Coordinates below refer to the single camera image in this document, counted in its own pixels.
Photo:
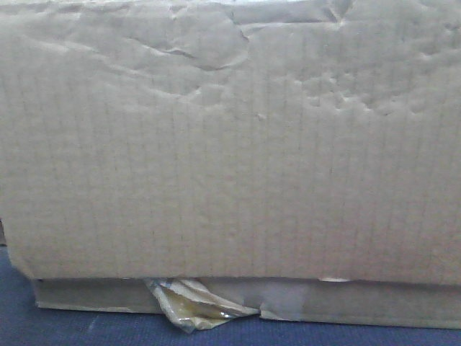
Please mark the large brown cardboard box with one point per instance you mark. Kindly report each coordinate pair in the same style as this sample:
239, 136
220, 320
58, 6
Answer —
297, 157

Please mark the crumpled yellowish packing tape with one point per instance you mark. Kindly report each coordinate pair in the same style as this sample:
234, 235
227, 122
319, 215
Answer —
190, 306

